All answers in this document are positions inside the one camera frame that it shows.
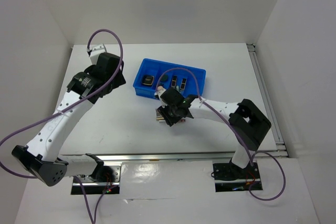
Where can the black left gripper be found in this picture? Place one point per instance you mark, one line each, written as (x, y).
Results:
(120, 81)

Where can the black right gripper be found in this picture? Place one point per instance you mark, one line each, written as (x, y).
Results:
(169, 120)

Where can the beige makeup sponge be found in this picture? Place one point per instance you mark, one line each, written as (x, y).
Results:
(161, 88)

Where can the black gold lipstick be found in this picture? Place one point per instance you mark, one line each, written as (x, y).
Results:
(183, 84)
(174, 81)

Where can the black square compact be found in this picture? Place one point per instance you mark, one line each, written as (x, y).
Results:
(147, 80)

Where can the eyeshadow palette clear case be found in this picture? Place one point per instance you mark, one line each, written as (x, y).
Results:
(159, 117)

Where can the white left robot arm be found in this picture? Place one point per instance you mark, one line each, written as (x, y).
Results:
(40, 156)

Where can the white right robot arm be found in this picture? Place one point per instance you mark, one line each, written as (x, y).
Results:
(246, 121)

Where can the blue plastic organizer bin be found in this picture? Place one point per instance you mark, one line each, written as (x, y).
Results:
(195, 77)

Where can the metal rail front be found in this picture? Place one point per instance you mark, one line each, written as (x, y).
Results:
(156, 157)

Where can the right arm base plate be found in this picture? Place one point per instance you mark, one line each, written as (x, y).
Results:
(229, 177)

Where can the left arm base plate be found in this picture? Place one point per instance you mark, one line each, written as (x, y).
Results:
(108, 182)

